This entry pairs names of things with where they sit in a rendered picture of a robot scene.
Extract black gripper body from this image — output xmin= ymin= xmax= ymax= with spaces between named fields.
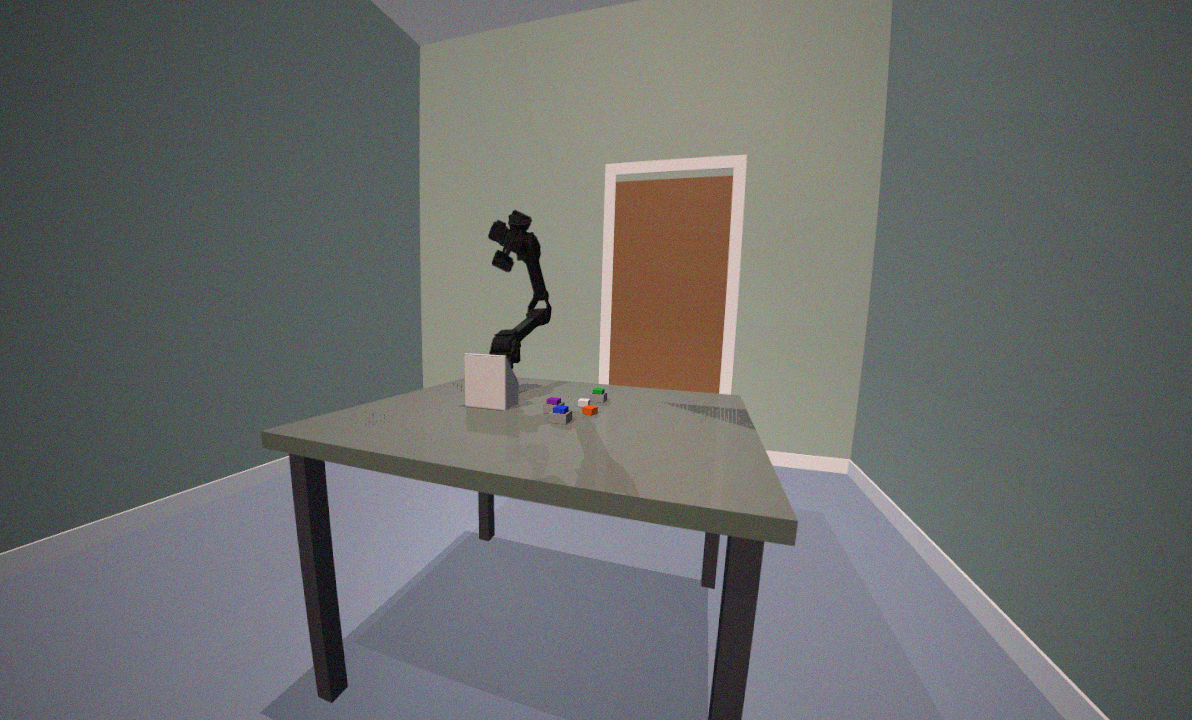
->
xmin=492 ymin=210 xmax=532 ymax=273

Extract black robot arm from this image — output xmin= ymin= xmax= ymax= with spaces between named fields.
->
xmin=488 ymin=221 xmax=552 ymax=368

